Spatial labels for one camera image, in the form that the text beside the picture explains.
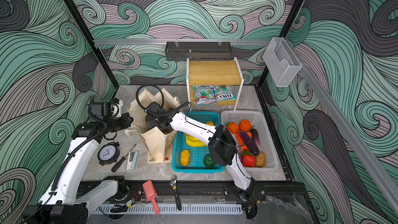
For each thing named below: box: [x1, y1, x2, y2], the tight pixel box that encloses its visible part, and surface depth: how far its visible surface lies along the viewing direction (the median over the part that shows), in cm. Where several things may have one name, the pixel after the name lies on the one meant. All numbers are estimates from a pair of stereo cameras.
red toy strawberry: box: [241, 149, 256, 168], surface depth 78 cm
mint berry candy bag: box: [192, 85, 217, 106], surface depth 92 cm
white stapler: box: [126, 150, 140, 171], surface depth 83 cm
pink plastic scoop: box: [142, 179, 160, 216], surface depth 73 cm
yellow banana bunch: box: [184, 133, 207, 147], surface depth 89 cm
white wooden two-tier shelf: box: [186, 57, 245, 111], surface depth 84 cm
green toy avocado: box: [203, 154, 216, 168], surface depth 80 cm
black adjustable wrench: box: [168, 174, 182, 212], surface depth 76 cm
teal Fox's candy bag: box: [213, 85, 237, 103], surface depth 93 cm
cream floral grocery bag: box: [125, 88, 181, 164], surface depth 79 cm
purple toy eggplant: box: [238, 130, 260, 156], surface depth 82 cm
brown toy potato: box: [254, 151, 266, 168], surface depth 80 cm
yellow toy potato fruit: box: [180, 149, 190, 167], surface depth 82 cm
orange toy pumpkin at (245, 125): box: [238, 119, 252, 132], surface depth 93 cm
